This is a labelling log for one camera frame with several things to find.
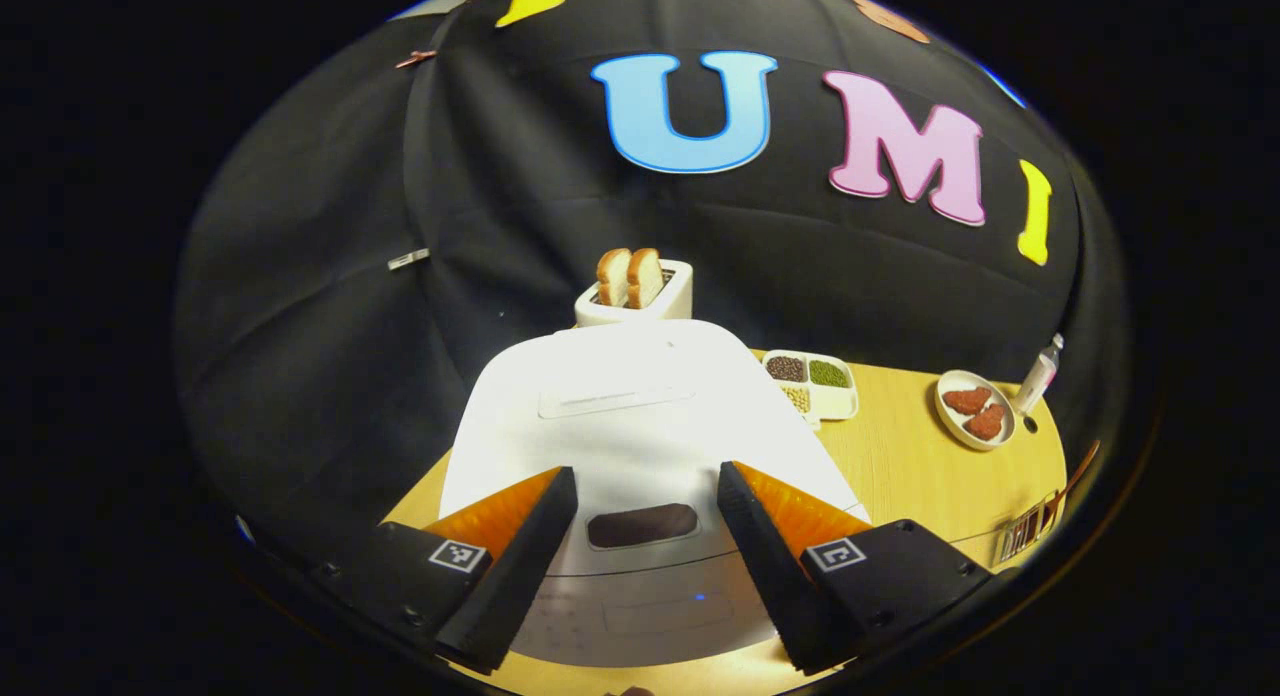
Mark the red meat slice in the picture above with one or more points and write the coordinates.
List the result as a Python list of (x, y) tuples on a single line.
[(967, 400), (987, 423)]

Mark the white rice cooker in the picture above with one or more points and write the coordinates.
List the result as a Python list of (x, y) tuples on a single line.
[(640, 446)]

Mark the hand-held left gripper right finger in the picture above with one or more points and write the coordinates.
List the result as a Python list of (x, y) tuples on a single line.
[(765, 566)]

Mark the toast bread slice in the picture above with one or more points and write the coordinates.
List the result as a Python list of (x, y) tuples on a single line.
[(612, 276), (645, 276)]

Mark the orange cloth clip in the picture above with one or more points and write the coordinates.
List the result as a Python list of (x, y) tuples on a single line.
[(415, 58)]

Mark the white divided bean dish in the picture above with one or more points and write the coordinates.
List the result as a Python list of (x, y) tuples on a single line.
[(838, 404)]

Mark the white round plate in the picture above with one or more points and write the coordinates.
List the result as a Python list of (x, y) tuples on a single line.
[(950, 421)]

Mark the silver cloth clip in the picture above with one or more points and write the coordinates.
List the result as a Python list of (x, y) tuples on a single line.
[(408, 260)]

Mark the white toaster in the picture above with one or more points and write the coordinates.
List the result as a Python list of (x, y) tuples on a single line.
[(675, 294)]

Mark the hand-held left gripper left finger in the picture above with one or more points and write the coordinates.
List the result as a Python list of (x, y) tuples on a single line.
[(515, 566)]

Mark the clear bottle with pink label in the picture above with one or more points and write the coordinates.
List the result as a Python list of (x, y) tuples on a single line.
[(1037, 378)]

